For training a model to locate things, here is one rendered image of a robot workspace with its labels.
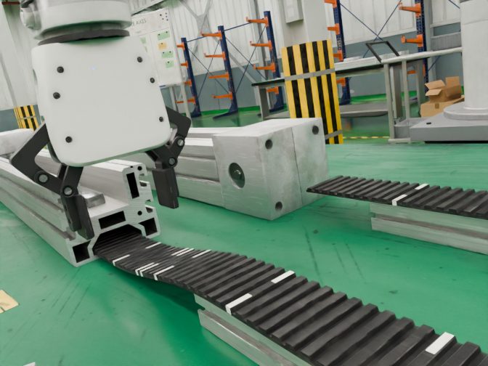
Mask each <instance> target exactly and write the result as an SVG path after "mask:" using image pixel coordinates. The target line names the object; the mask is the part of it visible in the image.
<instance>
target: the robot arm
mask: <svg viewBox="0 0 488 366"><path fill-rule="evenodd" d="M459 1H460V28H461V41H462V55H463V81H464V95H465V102H459V103H456V104H453V105H450V106H448V107H446V108H445V109H444V116H445V117H446V118H451V119H458V120H488V0H459ZM20 5H21V9H20V17H21V20H22V22H23V25H24V26H27V28H29V29H30V31H31V35H32V37H33V39H36V40H43V41H40V42H39V43H38V46H37V47H34V48H33V49H32V50H31V57H32V68H33V80H34V86H35V90H36V99H37V103H38V110H39V115H40V119H41V125H40V126H39V127H38V128H37V129H36V130H35V131H34V132H33V133H32V134H31V135H30V136H29V137H28V138H27V139H26V140H25V142H24V143H23V144H22V145H21V146H20V147H19V148H18V149H17V150H16V151H15V152H14V153H13V155H12V156H11V157H10V158H9V164H10V165H11V166H13V167H14V168H16V169H17V170H18V171H19V172H21V173H22V174H24V175H25V176H26V177H28V178H29V179H30V180H32V181H33V182H35V183H36V184H38V185H40V186H42V187H44V188H46V189H48V190H50V191H52V192H54V193H56V194H58V195H60V197H61V200H62V204H63V208H64V210H65V215H66V218H67V220H68V225H69V227H70V230H71V231H72V232H77V233H78V234H79V235H80V236H82V237H83V238H85V239H86V240H90V239H92V238H93V237H94V236H95V235H94V230H93V226H92V222H91V219H90V216H89V211H88V208H87V205H86V201H85V197H84V196H83V195H80V194H79V193H78V188H77V187H78V183H79V180H80V178H81V174H82V171H83V169H84V166H91V165H94V164H98V163H103V162H106V161H109V160H115V159H117V158H122V157H126V156H129V155H133V154H137V153H142V152H145V153H146V154H147V155H148V156H149V157H150V158H151V159H152V160H153V161H154V162H155V167H154V168H152V176H153V179H154V183H155V188H156V192H157V196H158V202H159V204H160V205H161V206H165V207H168V208H172V209H175V208H178V207H179V202H178V198H177V197H179V188H178V185H177V181H176V175H175V171H174V167H175V166H176V165H177V163H178V160H177V158H178V157H179V154H180V153H181V151H182V149H183V147H184V145H185V138H186V137H187V134H188V131H189V129H190V126H191V123H192V122H191V120H190V118H188V117H187V116H185V115H182V114H181V113H178V112H177V111H175V110H172V109H171V108H169V107H166V106H165V105H164V101H163V97H162V94H161V92H160V87H159V85H158V81H157V78H156V76H155V72H154V70H153V67H152V64H151V62H150V59H149V57H148V55H147V52H146V50H145V47H144V45H143V43H142V40H141V38H140V37H139V36H130V34H129V31H128V30H123V29H125V28H128V27H130V26H131V25H132V19H131V13H130V10H129V4H128V0H20ZM169 124H170V125H171V126H172V132H171V129H170V125H169ZM45 146H47V148H48V151H49V154H50V155H51V157H52V160H53V161H54V162H56V163H61V164H60V168H59V171H58V173H57V177H56V176H54V175H52V174H50V173H48V172H46V171H45V170H43V169H42V168H41V167H40V166H38V165H37V164H36V162H35V157H36V156H37V155H38V154H39V152H40V151H41V150H42V149H43V148H44V147H45Z"/></svg>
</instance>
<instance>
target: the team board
mask: <svg viewBox="0 0 488 366"><path fill-rule="evenodd" d="M131 19H132V25H131V26H130V27H128V28H125V29H123V30H127V31H129V34H130V36H139V37H140V38H141V40H142V43H143V45H144V47H145V50H146V52H147V55H148V57H149V59H150V62H151V64H152V67H153V70H154V72H155V76H156V78H157V81H158V85H159V87H160V89H162V88H166V87H171V86H181V90H182V96H183V100H184V107H185V111H186V115H187V117H188V118H190V120H191V116H190V109H189V105H188V101H187V95H186V91H185V87H184V79H183V75H182V68H181V64H180V60H179V53H178V49H177V45H176V39H175V35H174V29H173V25H172V21H171V14H170V9H169V8H168V7H165V8H162V9H159V10H156V11H153V12H148V13H146V14H143V15H139V16H136V17H132V18H131ZM191 122H192V120H191Z"/></svg>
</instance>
